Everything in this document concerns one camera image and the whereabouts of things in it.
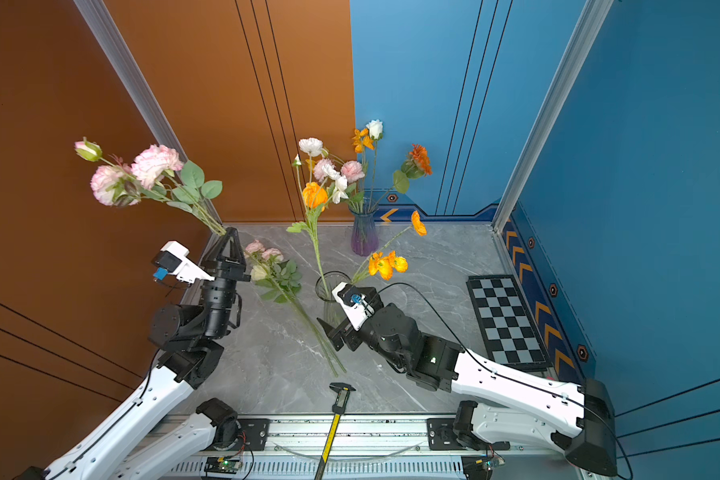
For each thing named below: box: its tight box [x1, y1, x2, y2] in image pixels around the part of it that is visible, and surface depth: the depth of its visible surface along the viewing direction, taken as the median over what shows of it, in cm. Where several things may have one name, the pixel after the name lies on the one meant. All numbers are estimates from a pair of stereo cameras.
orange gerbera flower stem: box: [372, 144, 433, 208], surface depth 89 cm
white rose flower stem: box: [366, 119, 384, 213], surface depth 93 cm
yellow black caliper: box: [314, 382, 356, 480], surface depth 79 cm
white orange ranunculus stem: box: [287, 137, 348, 297], surface depth 73 cm
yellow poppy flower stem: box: [305, 128, 375, 205], surface depth 96 cm
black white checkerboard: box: [466, 274, 551, 372], surface depth 93 cm
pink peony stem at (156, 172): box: [74, 138, 227, 236], surface depth 50 cm
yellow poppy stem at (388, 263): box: [350, 210, 428, 285], surface depth 66 cm
